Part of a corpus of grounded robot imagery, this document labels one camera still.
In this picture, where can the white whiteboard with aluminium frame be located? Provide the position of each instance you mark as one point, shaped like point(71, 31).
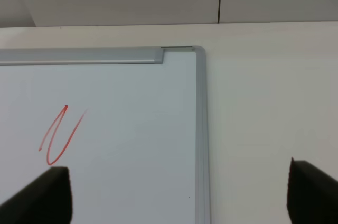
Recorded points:
point(130, 124)

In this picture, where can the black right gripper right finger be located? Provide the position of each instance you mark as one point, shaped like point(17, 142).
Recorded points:
point(311, 194)

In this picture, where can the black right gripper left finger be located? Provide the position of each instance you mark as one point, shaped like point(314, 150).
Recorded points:
point(47, 199)

